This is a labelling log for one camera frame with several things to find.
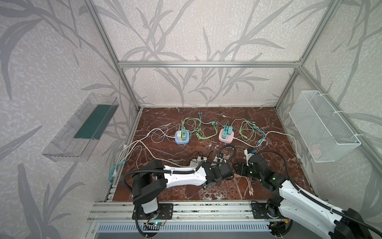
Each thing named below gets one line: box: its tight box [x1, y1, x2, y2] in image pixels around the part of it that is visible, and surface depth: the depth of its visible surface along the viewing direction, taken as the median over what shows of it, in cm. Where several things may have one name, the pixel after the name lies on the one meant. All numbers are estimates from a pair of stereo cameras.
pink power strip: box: [218, 128, 235, 144], surface depth 101 cm
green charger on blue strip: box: [181, 126, 187, 141], surface depth 98 cm
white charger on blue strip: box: [176, 130, 183, 141], surface depth 96 cm
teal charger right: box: [226, 125, 234, 135], surface depth 101 cm
